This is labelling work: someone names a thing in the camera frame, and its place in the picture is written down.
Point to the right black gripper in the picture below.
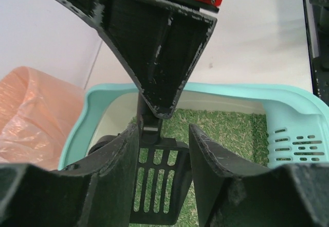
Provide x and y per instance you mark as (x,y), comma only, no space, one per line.
(158,42)

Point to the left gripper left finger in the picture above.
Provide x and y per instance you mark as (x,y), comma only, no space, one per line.
(94,191)

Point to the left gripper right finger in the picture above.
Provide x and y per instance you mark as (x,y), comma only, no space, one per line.
(232,191)

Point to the black litter scoop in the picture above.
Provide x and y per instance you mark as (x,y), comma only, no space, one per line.
(156,152)

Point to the green cat litter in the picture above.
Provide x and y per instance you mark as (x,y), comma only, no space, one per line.
(244,134)

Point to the teal plastic litter box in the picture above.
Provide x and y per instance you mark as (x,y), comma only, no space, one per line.
(297,120)

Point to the pink lined trash bin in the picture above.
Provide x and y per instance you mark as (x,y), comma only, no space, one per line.
(38,112)

